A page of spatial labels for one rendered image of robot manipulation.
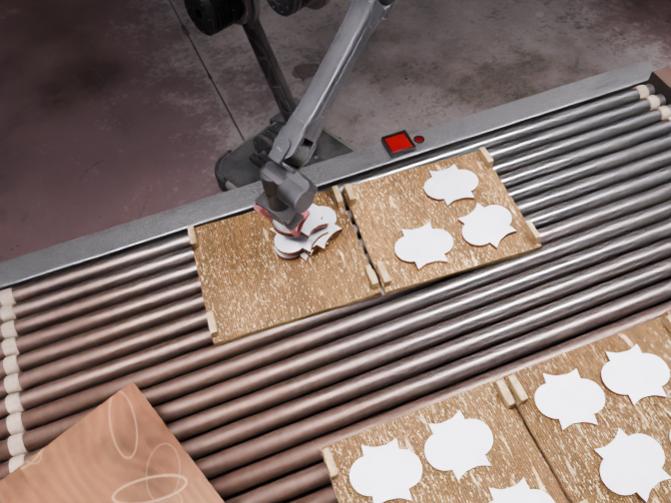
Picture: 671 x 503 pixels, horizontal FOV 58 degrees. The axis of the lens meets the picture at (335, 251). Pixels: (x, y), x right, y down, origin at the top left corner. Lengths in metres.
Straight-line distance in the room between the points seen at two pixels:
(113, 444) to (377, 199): 0.87
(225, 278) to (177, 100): 2.10
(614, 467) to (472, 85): 2.45
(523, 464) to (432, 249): 0.54
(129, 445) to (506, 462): 0.74
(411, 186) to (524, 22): 2.39
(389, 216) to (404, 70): 1.99
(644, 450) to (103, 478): 1.04
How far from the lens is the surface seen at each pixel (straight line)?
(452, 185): 1.65
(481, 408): 1.35
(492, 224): 1.58
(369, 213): 1.60
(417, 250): 1.51
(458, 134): 1.83
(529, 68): 3.60
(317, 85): 1.31
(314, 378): 1.38
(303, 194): 1.26
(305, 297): 1.46
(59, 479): 1.32
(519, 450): 1.34
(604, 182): 1.80
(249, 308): 1.47
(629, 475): 1.37
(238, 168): 2.72
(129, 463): 1.27
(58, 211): 3.19
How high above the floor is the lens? 2.18
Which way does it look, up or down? 55 degrees down
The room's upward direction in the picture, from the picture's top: 6 degrees counter-clockwise
